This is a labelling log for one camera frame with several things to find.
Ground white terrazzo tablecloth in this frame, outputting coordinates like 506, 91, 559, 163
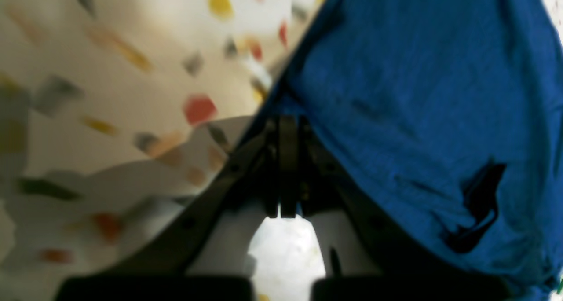
0, 0, 563, 301

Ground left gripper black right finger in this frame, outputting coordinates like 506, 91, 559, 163
290, 118, 511, 301

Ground dark blue t-shirt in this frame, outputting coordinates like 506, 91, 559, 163
260, 0, 562, 301

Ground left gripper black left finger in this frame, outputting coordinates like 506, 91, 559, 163
56, 116, 290, 301

